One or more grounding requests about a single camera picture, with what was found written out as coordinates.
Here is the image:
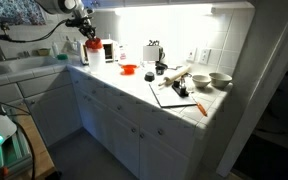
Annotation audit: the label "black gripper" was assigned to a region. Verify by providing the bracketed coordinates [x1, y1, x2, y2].
[78, 16, 98, 40]

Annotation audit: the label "red jar lid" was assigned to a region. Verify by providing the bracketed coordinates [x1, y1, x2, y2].
[84, 37, 104, 51]

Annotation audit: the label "white plastic jar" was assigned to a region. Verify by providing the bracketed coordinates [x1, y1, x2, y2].
[86, 47, 107, 73]

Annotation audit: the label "green round lid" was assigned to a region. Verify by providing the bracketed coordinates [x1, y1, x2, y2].
[56, 53, 69, 61]

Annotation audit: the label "white toaster oven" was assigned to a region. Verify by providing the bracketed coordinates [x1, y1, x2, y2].
[78, 39, 120, 65]

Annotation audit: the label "white bottle red label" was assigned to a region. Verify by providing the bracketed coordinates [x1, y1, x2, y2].
[118, 44, 128, 63]

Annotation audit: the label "white soap bottle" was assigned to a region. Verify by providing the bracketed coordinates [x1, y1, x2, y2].
[51, 41, 59, 58]

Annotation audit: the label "yellow sponge dish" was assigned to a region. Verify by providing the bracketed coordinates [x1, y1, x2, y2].
[37, 48, 51, 57]

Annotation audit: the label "orange measuring cup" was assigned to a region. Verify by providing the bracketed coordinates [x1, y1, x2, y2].
[119, 63, 140, 76]

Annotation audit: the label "white upper cabinets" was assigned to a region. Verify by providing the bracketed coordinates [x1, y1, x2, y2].
[82, 0, 262, 11]

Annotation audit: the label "black alarm clock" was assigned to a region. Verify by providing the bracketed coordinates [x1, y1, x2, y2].
[142, 39, 166, 63]

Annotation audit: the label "small black measuring cup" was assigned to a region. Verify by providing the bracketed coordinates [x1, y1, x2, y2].
[144, 71, 156, 83]

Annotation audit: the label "under-cabinet light strip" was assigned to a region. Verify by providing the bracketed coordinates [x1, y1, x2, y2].
[113, 2, 255, 16]

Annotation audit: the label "white kitchen sink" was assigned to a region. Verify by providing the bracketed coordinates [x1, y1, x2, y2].
[0, 54, 60, 78]

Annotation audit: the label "floral curtain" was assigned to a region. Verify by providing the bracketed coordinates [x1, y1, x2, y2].
[0, 0, 48, 27]

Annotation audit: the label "white sink base cabinet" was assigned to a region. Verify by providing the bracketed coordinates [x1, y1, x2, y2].
[0, 70, 83, 148]

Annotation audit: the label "wooden rolling pin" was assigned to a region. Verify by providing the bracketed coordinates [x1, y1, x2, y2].
[157, 65, 192, 88]

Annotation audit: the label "dark cutting board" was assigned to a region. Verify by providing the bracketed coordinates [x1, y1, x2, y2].
[148, 81, 198, 109]

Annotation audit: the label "black pepper grinder set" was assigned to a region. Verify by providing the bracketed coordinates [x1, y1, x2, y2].
[171, 74, 190, 98]

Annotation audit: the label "white counter base cabinet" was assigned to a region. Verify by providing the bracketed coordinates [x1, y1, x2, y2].
[69, 68, 228, 180]

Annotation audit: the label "small ceramic bowl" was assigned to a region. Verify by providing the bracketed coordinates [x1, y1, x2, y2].
[191, 74, 212, 89]

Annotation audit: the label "wooden table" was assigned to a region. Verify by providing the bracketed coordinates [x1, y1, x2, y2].
[2, 104, 57, 180]

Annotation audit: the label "large ceramic bowl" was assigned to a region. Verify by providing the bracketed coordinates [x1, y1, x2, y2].
[208, 72, 233, 89]

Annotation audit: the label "red stop button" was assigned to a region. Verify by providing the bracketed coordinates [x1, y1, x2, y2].
[0, 166, 10, 180]

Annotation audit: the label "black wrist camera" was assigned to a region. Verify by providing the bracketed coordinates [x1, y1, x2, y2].
[65, 18, 82, 28]

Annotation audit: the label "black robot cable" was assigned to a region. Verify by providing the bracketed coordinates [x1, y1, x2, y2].
[0, 19, 69, 44]

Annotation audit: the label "black long-handled measuring cup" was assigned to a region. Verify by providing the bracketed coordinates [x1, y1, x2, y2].
[154, 61, 183, 76]

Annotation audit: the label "white wall switch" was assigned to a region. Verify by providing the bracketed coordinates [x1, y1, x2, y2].
[186, 47, 198, 63]

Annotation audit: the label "white wall outlet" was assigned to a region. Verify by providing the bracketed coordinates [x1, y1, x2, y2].
[198, 48, 212, 65]

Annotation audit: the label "orange handled knife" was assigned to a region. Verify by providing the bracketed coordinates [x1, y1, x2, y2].
[189, 94, 208, 117]

